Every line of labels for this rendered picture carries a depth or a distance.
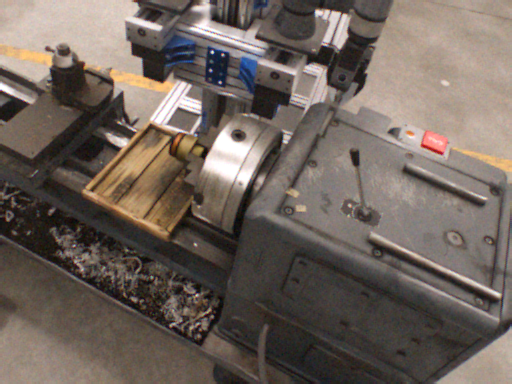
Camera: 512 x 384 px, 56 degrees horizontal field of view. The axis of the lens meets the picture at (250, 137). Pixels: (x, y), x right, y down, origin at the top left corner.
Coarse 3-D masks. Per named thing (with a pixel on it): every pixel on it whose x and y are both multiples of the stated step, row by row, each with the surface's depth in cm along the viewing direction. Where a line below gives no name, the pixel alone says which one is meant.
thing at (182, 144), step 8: (176, 136) 134; (184, 136) 134; (192, 136) 134; (176, 144) 133; (184, 144) 132; (192, 144) 132; (200, 144) 134; (168, 152) 135; (176, 152) 133; (184, 152) 132; (192, 152) 133; (200, 152) 132
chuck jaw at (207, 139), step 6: (228, 114) 133; (222, 120) 131; (228, 120) 131; (216, 126) 134; (222, 126) 131; (204, 132) 135; (210, 132) 132; (216, 132) 132; (204, 138) 133; (210, 138) 132; (216, 138) 132; (204, 144) 133; (210, 144) 132
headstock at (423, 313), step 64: (320, 192) 110; (384, 192) 112; (448, 192) 115; (256, 256) 114; (320, 256) 103; (384, 256) 101; (448, 256) 103; (320, 320) 124; (384, 320) 109; (448, 320) 97
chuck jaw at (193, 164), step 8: (184, 160) 130; (192, 160) 130; (200, 160) 130; (184, 168) 132; (192, 168) 127; (200, 168) 128; (184, 176) 129; (192, 176) 125; (184, 184) 124; (192, 184) 123; (192, 192) 124; (200, 200) 122
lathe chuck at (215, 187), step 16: (224, 128) 122; (240, 128) 122; (256, 128) 124; (224, 144) 119; (240, 144) 119; (208, 160) 118; (224, 160) 118; (240, 160) 117; (208, 176) 118; (224, 176) 117; (208, 192) 119; (224, 192) 118; (192, 208) 125; (208, 208) 121; (224, 208) 119
